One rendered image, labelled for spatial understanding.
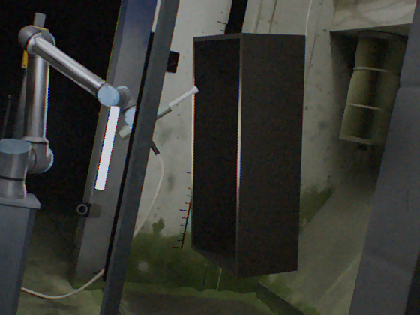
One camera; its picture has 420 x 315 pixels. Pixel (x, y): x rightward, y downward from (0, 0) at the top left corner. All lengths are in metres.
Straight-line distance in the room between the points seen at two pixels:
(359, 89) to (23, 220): 2.29
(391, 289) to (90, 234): 2.88
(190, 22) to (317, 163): 1.36
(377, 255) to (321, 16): 3.26
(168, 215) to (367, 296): 2.83
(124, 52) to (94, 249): 1.24
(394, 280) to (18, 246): 2.16
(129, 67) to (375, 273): 2.81
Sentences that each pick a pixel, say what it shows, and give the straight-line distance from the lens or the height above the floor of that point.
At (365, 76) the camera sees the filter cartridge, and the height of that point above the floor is 1.69.
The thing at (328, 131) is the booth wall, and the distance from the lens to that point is 4.63.
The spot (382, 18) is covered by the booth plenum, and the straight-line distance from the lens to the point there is 4.16.
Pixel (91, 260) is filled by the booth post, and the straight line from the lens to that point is 4.13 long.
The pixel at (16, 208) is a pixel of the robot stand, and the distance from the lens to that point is 3.17.
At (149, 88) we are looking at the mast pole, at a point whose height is 1.25.
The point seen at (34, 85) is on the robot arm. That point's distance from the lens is 3.38.
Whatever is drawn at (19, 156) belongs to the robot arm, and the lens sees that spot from 3.20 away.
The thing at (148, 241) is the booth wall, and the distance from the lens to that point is 4.20.
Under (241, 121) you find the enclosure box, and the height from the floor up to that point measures 1.22.
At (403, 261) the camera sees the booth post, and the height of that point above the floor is 0.98.
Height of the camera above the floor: 1.18
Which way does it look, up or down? 3 degrees down
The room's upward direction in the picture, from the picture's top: 11 degrees clockwise
